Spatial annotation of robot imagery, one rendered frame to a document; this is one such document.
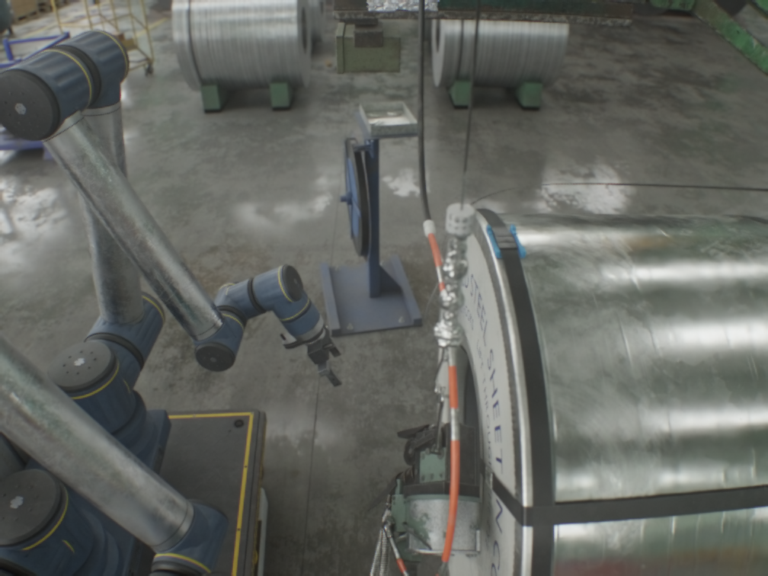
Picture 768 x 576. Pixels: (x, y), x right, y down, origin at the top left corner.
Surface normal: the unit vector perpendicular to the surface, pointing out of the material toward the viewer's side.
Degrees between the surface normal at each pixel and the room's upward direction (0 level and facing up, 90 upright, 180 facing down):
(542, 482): 42
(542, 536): 51
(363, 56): 92
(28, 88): 84
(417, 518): 55
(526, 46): 94
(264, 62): 109
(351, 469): 0
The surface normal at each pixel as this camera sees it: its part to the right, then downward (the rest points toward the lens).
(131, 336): 0.75, -0.52
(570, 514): 0.01, -0.08
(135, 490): 0.82, -0.11
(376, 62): 0.02, 0.64
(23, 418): 0.50, 0.26
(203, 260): 0.00, -0.79
